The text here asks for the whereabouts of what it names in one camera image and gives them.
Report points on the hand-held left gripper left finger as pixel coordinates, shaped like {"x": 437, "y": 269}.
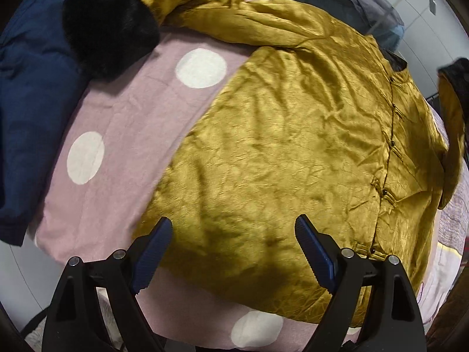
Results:
{"x": 154, "y": 253}

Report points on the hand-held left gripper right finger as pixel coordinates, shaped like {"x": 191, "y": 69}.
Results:
{"x": 315, "y": 253}

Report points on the gold satin jacket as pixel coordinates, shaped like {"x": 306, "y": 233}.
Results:
{"x": 293, "y": 135}

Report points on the pink polka dot blanket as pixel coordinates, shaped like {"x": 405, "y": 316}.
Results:
{"x": 128, "y": 117}

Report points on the navy garment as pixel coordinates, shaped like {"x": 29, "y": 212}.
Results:
{"x": 33, "y": 99}

